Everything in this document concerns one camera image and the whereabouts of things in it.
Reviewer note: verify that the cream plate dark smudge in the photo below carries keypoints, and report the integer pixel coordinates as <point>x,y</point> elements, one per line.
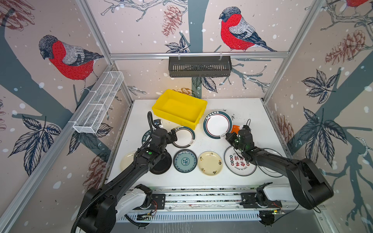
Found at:
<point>127,160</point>

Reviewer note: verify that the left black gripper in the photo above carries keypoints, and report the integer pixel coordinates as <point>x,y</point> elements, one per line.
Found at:
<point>173,133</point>

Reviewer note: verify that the medium green rimmed white plate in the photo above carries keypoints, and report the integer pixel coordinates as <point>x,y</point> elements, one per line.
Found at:
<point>186,137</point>

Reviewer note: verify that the black hanging wall basket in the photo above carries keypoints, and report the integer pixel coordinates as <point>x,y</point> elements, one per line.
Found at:
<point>196,66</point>

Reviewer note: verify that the teal patterned round plate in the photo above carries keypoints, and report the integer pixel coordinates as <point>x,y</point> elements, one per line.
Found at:
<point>185,161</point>

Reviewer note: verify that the orange plastic plate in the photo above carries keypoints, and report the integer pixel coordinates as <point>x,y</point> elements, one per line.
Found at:
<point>235,129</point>

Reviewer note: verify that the black round plate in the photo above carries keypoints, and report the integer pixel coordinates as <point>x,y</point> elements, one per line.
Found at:
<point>163,165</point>

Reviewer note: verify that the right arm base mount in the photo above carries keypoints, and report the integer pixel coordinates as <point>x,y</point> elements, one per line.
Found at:
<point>250,200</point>

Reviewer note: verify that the large green rimmed white plate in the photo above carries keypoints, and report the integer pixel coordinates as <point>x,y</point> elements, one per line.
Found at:
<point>217,124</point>

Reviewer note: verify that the white wire mesh shelf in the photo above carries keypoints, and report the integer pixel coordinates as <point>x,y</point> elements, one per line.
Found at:
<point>94,112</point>

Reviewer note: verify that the cream floral round plate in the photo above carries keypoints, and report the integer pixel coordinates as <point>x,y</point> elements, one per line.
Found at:
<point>210,163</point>

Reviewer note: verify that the yellow plastic bin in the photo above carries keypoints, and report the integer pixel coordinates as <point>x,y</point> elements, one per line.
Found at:
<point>180,108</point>

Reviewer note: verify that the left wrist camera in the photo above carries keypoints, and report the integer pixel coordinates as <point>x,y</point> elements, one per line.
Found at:
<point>157,123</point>

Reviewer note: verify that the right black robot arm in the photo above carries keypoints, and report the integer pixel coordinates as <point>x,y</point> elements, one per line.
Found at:
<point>309,187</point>

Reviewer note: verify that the white plate red characters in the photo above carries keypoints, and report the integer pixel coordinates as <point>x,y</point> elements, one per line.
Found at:
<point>237,164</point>

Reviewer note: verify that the white plate thin dark rim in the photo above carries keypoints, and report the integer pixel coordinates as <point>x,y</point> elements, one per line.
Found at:
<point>267,171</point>

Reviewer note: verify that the dark lettered rim white plate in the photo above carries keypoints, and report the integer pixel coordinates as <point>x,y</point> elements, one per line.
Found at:
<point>146,136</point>

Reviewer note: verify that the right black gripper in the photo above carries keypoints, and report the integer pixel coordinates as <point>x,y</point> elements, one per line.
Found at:
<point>230,138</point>

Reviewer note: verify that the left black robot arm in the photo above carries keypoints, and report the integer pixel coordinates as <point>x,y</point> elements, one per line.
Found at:
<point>102,207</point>

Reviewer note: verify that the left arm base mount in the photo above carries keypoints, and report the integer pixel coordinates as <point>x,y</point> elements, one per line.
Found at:
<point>157,202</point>

